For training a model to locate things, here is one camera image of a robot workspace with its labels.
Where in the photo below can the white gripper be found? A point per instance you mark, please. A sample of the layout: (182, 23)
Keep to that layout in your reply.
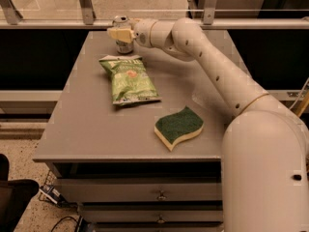
(142, 31)

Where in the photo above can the silver green 7up can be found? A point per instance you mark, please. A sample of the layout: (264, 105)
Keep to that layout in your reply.
(122, 47)

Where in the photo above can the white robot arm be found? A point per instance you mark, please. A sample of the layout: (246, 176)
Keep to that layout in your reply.
(265, 148)

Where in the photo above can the green chip bag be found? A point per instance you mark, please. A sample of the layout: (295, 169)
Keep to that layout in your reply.
(130, 82)

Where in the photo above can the green yellow scrub sponge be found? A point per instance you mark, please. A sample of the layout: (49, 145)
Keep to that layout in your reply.
(178, 127)

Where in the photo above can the grey drawer cabinet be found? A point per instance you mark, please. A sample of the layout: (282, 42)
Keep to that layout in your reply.
(87, 137)

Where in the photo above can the metal window railing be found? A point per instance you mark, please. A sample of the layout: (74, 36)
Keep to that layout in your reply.
(98, 14)

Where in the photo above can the top grey drawer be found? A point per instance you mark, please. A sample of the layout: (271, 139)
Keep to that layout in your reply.
(138, 190)

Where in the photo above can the grey drawer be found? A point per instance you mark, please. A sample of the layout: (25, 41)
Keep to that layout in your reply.
(138, 190)
(152, 213)

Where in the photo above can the black office chair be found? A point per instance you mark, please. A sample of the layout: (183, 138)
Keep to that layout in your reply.
(15, 196)

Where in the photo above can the wire basket with box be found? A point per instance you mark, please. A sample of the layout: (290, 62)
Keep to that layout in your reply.
(49, 193)

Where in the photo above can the yellow frame stand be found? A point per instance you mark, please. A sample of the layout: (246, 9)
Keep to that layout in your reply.
(303, 105)

